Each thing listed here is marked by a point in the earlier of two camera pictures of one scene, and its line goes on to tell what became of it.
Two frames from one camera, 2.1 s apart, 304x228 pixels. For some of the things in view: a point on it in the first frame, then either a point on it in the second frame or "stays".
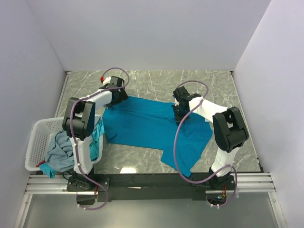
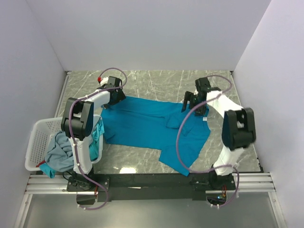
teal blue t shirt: [150, 124] stays
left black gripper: [122, 97] stays
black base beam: [149, 185] stays
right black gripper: [178, 118] to [188, 96]
